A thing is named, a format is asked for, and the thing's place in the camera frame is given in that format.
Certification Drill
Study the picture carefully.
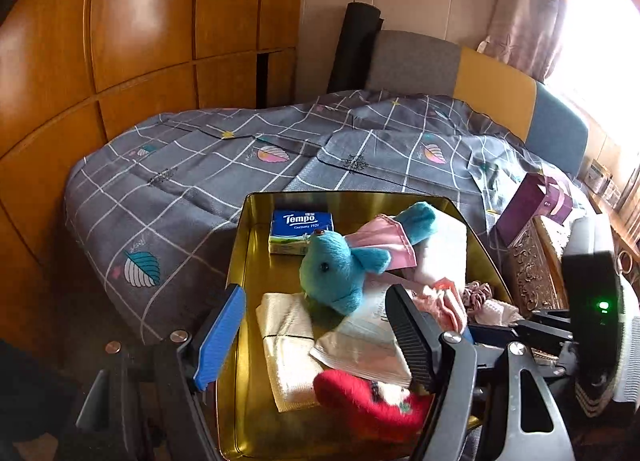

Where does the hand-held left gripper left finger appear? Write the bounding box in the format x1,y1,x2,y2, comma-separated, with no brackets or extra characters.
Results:
75,283,248,461

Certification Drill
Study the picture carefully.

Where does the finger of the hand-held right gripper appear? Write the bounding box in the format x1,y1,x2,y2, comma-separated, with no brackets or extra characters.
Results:
530,308,571,331
467,322,568,367

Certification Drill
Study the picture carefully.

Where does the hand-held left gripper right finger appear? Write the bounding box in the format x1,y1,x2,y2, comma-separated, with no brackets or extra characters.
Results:
385,283,576,461

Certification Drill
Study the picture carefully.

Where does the white knitted sock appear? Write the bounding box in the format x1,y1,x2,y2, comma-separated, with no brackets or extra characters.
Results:
480,298,521,327

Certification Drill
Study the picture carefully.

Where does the mauve scrunchie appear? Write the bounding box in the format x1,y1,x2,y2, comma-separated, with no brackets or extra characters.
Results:
462,281,496,312

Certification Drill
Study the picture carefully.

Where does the white face mask packet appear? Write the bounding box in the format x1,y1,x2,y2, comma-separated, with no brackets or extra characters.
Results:
309,291,413,387

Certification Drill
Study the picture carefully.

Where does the cream cloth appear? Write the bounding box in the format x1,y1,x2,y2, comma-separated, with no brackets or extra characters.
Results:
256,292,326,413

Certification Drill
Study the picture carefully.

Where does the red plush sock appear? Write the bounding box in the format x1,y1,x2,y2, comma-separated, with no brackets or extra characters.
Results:
313,368,433,442

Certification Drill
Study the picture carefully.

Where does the gold metal tin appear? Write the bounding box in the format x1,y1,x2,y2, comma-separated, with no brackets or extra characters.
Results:
215,191,516,461

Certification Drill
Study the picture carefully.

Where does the white towel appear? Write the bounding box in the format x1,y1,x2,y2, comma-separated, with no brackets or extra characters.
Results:
415,213,468,287

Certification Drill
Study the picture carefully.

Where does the blue plush toy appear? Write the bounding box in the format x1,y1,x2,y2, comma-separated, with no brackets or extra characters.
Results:
299,201,440,316

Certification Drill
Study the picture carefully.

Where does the blue tissue pack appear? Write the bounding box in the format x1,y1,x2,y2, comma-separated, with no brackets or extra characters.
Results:
268,209,335,256

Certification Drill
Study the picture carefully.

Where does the ornate gold tissue box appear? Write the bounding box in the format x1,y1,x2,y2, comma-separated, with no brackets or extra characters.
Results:
507,216,571,314

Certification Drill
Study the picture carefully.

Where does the wooden desk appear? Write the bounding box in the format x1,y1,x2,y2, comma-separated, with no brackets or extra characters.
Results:
585,186,640,262

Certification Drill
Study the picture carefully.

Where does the purple tissue box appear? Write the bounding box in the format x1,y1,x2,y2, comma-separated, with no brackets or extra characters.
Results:
495,172,576,247

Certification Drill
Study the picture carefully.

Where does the silver grey box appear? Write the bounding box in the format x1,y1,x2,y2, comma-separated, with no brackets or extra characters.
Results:
585,158,613,192

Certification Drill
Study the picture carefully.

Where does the grey checked printed blanket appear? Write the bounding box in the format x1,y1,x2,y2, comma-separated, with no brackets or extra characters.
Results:
62,90,591,347

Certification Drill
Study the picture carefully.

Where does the grey yellow blue headboard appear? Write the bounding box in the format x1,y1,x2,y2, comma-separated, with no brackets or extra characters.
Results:
365,30,590,176

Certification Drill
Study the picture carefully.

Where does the window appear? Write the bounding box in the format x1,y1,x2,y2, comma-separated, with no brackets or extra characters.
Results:
545,0,640,142

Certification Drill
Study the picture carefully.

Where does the black rolled mat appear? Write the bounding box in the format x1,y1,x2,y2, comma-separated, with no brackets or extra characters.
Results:
327,2,385,94

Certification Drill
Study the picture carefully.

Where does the pink patterned curtain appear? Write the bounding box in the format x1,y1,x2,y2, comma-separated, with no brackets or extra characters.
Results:
482,0,573,82

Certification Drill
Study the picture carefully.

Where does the wooden wardrobe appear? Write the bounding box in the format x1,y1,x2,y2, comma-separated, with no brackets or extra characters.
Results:
0,0,308,357

